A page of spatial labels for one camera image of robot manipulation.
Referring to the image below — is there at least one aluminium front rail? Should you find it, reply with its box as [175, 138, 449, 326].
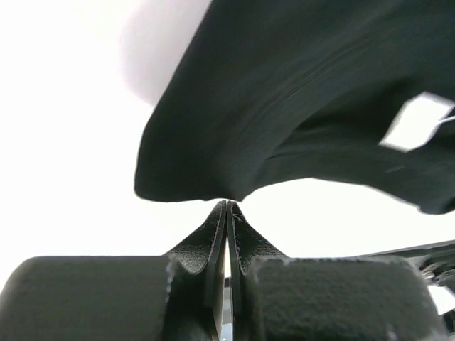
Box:
[370, 240, 454, 291]

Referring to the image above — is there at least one black t shirt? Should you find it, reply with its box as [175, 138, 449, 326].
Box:
[134, 1, 454, 215]

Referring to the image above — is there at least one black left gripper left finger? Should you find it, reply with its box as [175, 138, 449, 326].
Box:
[1, 201, 227, 340]

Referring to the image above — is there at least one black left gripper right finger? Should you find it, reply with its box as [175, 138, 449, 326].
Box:
[226, 202, 448, 340]

